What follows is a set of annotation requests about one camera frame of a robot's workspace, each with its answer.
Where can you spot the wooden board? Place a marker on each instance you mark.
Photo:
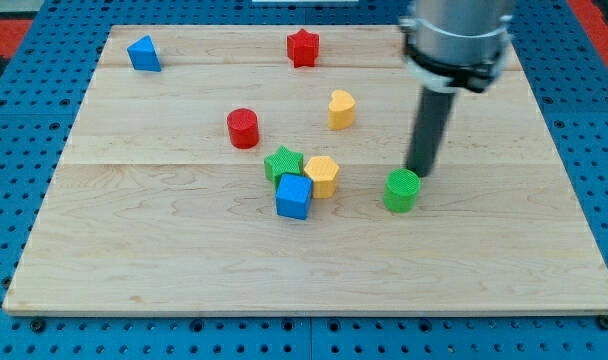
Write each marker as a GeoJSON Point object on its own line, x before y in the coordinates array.
{"type": "Point", "coordinates": [152, 212]}

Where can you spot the blue cube block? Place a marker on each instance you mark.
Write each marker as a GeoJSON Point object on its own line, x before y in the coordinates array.
{"type": "Point", "coordinates": [293, 196]}

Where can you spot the yellow heart block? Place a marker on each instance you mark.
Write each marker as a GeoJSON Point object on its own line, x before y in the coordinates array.
{"type": "Point", "coordinates": [341, 110]}

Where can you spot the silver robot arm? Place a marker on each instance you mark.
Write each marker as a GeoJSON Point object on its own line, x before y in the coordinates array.
{"type": "Point", "coordinates": [450, 45]}

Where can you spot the blue triangle block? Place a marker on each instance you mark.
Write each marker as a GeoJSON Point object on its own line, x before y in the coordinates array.
{"type": "Point", "coordinates": [143, 56]}

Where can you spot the yellow hexagon block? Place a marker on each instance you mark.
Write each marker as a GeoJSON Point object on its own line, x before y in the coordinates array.
{"type": "Point", "coordinates": [324, 173]}

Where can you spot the green star block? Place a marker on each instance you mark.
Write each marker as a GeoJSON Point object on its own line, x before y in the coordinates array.
{"type": "Point", "coordinates": [282, 161]}

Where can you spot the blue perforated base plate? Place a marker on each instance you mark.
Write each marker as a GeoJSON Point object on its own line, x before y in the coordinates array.
{"type": "Point", "coordinates": [42, 88]}

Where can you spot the red cylinder block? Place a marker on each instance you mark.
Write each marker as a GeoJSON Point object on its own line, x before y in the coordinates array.
{"type": "Point", "coordinates": [243, 128]}

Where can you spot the red star block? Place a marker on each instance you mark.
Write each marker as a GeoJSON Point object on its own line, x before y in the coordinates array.
{"type": "Point", "coordinates": [303, 48]}

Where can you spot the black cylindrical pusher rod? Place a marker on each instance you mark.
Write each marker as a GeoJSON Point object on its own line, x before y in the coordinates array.
{"type": "Point", "coordinates": [428, 130]}

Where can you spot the green cylinder block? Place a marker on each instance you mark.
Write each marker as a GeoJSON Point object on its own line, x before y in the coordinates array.
{"type": "Point", "coordinates": [402, 187]}

